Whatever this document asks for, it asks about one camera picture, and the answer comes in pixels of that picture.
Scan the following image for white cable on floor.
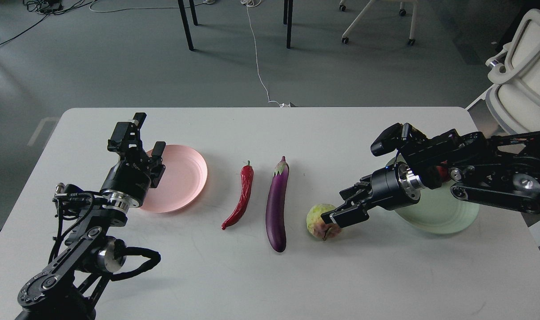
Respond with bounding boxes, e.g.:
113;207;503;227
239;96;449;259
240;0;293;108

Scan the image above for black cables on floor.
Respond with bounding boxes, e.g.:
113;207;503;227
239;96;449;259
0;0;97;53

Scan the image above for pink plate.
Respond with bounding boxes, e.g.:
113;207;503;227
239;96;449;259
141;144;208;213

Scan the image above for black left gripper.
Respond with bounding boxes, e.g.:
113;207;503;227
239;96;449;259
101;112;166;208

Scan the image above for purple eggplant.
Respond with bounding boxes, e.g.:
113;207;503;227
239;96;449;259
265;156;290;252

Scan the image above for white office chair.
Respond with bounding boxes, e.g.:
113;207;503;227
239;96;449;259
476;8;540;135

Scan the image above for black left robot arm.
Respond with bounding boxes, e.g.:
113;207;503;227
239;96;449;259
16;112;166;320

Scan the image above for green pink apple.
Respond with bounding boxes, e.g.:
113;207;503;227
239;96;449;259
306;203;343;241

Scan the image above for black table legs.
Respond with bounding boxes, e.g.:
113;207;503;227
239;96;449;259
177;0;294;52

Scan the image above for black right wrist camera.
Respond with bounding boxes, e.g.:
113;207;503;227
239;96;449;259
371;122;414;156

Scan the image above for red chili pepper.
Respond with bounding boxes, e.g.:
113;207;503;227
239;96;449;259
221;160;254;230

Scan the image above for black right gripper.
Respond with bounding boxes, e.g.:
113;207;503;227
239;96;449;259
320;163;424;228

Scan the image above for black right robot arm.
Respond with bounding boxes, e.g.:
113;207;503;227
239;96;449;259
321;123;540;228

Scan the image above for white chair wheeled base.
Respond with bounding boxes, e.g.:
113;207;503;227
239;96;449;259
341;0;420;47

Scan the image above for light green plate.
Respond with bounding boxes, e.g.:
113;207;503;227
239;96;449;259
395;180;480;235

